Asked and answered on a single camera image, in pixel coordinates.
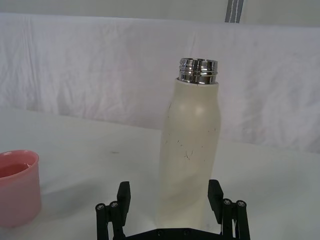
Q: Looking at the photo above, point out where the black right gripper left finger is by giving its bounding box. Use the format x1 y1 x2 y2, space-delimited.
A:
94 181 132 240

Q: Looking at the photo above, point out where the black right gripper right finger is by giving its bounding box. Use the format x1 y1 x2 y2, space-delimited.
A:
207 179 251 240

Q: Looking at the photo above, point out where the cream vacuum bottle steel neck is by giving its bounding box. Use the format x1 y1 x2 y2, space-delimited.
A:
155 57 223 225

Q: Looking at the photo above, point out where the white table cloth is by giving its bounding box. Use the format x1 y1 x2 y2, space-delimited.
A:
0 106 320 240

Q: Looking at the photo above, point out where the pink cup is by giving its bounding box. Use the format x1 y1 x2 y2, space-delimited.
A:
0 149 42 228

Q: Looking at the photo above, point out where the white curtain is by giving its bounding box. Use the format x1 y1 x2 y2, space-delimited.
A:
0 0 320 153

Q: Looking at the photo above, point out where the grey striped post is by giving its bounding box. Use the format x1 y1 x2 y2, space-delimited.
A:
225 0 244 23

